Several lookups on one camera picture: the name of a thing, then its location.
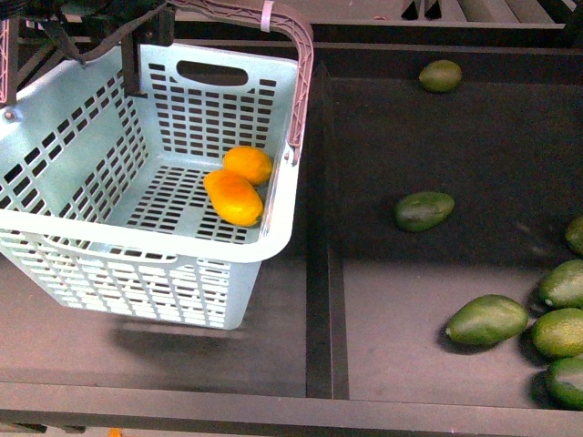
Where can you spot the yellow mango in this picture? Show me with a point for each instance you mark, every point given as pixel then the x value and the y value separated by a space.
pixel 234 198

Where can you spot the yellow lemon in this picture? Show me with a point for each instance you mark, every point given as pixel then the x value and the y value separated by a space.
pixel 250 163

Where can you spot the light blue plastic basket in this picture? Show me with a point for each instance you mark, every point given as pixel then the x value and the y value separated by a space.
pixel 102 197

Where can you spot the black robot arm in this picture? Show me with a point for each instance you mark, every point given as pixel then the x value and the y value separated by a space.
pixel 81 31

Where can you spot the green avocado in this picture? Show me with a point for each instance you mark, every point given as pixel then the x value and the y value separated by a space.
pixel 487 320
pixel 441 76
pixel 564 382
pixel 423 210
pixel 562 287
pixel 558 333
pixel 574 235

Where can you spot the black produce display shelf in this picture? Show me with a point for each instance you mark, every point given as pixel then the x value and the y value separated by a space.
pixel 344 331

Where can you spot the white zip tie right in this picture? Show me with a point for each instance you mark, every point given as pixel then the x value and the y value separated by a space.
pixel 266 11

